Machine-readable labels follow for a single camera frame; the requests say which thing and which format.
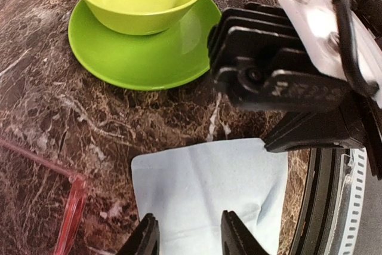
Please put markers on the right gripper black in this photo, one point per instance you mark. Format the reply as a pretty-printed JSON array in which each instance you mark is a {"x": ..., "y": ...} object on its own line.
[{"x": 354, "y": 124}]

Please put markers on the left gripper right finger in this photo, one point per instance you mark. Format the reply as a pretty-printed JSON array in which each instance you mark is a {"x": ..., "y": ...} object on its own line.
[{"x": 236, "y": 238}]

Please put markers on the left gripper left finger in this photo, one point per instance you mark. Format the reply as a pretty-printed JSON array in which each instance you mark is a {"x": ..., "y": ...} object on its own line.
[{"x": 145, "y": 239}]

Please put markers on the light blue cloth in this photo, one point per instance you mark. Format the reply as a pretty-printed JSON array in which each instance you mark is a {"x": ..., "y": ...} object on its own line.
[{"x": 187, "y": 189}]

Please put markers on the pink translucent sunglasses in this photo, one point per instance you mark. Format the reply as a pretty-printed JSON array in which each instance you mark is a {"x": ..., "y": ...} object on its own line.
[{"x": 41, "y": 203}]

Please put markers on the green plate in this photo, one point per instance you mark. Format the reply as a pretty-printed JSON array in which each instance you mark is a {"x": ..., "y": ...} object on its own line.
[{"x": 165, "y": 60}]

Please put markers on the white slotted cable duct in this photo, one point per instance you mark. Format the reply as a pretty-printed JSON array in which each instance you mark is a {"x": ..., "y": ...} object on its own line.
[{"x": 356, "y": 183}]

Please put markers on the black front rail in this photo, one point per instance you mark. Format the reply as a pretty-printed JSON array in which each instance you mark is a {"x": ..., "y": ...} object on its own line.
[{"x": 323, "y": 183}]

